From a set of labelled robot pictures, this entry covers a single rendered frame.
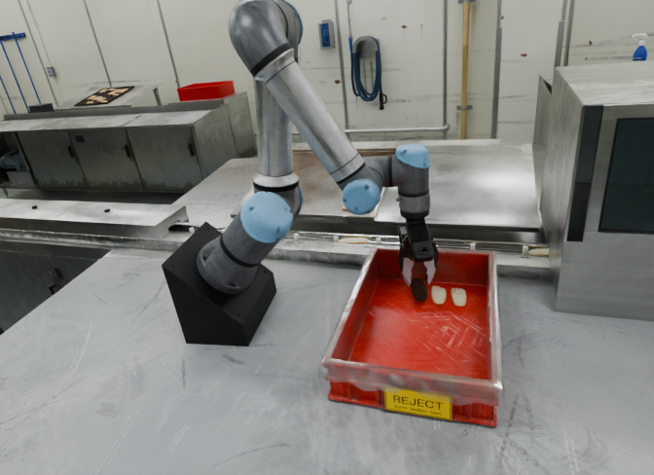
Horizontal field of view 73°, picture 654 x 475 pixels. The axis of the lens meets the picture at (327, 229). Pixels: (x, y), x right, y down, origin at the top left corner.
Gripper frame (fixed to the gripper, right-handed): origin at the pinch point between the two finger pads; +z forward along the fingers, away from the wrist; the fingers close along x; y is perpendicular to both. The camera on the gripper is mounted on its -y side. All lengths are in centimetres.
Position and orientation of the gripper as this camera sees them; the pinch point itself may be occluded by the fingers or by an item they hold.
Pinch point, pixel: (418, 282)
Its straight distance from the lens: 117.2
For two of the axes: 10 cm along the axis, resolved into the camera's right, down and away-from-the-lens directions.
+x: -9.9, 1.2, 0.4
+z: 1.2, 9.0, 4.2
